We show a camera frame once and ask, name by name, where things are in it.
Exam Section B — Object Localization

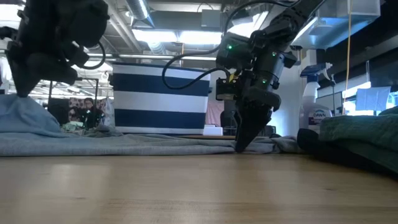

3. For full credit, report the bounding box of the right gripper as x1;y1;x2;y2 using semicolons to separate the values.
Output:
234;70;282;153

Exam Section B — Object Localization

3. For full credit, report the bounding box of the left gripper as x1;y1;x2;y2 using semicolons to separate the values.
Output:
6;29;91;98

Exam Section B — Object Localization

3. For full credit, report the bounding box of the black garment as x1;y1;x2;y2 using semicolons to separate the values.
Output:
297;128;398;181

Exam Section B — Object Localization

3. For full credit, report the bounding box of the grey brown garment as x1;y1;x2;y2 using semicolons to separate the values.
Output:
0;94;304;157

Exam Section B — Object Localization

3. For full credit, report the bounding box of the dark green garment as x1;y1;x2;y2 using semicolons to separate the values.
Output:
319;105;398;174

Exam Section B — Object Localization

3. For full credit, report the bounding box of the navy white striped fabric bin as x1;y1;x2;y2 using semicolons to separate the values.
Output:
108;62;212;135

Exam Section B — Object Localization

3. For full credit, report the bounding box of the white cardboard box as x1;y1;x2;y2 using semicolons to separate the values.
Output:
203;124;224;136

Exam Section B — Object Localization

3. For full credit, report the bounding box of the pink cloth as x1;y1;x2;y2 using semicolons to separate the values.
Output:
205;100;224;127

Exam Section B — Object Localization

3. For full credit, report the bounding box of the person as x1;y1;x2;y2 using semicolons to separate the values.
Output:
67;107;82;124
82;97;105;129

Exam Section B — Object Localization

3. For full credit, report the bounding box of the teal patterned bag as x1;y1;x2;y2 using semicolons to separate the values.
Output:
61;121;85;132

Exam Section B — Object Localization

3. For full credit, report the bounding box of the clear spray bottle blue trigger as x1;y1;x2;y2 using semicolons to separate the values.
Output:
298;63;333;134

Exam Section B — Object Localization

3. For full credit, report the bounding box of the white patterned board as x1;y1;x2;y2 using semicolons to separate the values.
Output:
104;98;115;127

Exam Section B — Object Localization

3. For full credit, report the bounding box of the grey ceiling box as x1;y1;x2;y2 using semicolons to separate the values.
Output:
201;9;222;29

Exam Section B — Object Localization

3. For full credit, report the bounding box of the white paper sheet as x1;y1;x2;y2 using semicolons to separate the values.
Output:
355;86;392;111

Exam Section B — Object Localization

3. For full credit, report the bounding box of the black background rig frame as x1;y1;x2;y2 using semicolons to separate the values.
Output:
48;77;100;125

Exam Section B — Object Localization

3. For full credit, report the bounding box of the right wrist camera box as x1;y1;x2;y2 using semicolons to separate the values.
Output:
216;77;241;101

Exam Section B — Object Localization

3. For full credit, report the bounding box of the black cable with yellow tag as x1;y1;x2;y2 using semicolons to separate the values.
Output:
160;0;301;91

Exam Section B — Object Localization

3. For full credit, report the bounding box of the yellow hanging cord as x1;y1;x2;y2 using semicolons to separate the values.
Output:
341;0;353;114

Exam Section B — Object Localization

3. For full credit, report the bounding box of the silver round duct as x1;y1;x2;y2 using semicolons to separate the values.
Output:
126;0;155;28

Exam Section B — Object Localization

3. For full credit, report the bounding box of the rectangular ceiling duct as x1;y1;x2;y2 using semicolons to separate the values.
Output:
290;0;382;50

